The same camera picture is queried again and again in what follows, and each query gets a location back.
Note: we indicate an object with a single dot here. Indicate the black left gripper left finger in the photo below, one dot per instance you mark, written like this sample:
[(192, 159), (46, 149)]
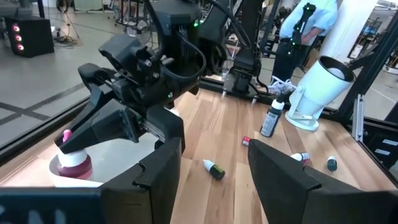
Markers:
[(124, 199)]

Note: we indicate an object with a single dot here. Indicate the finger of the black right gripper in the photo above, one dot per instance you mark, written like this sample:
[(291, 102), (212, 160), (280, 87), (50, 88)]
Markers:
[(94, 77), (105, 124)]

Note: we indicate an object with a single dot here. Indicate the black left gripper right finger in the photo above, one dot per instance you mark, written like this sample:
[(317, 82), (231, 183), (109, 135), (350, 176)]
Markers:
[(295, 196)]

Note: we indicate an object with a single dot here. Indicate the white bottle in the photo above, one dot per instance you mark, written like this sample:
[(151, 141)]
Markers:
[(299, 156)]

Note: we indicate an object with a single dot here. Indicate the small teal food coloring bottle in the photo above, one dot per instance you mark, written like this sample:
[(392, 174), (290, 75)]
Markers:
[(332, 164)]

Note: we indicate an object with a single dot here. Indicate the tall pink food coloring bottle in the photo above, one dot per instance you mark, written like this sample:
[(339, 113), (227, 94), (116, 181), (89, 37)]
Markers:
[(76, 169)]

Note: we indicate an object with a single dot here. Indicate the tall black food coloring bottle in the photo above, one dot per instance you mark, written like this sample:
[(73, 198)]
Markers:
[(271, 121)]

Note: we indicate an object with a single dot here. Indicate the small green-label food coloring bottle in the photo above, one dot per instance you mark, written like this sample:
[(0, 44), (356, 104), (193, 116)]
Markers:
[(216, 170)]

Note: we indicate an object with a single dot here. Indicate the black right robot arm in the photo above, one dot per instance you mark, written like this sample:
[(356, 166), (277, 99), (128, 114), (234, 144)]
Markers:
[(186, 18)]

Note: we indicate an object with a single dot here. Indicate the black computer tower pink lights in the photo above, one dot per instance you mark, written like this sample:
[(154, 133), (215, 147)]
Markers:
[(31, 37)]

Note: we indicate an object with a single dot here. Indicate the white cylindrical device on stand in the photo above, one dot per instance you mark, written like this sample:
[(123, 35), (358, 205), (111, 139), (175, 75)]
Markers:
[(314, 90)]

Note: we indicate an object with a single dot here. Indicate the black device with green lights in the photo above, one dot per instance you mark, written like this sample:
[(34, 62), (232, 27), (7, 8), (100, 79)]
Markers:
[(300, 28)]

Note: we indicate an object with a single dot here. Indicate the person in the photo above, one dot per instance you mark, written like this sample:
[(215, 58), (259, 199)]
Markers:
[(320, 18)]

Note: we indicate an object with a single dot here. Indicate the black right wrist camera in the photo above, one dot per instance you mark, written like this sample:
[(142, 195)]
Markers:
[(124, 53)]

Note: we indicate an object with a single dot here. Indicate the black table edge rail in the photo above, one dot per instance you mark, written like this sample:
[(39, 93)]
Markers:
[(31, 137)]

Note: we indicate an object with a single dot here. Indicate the silver frame bracket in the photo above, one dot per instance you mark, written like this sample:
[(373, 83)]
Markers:
[(358, 118)]

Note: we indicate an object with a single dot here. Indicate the black aluminium frame upright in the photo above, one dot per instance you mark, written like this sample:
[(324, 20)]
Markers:
[(373, 62)]

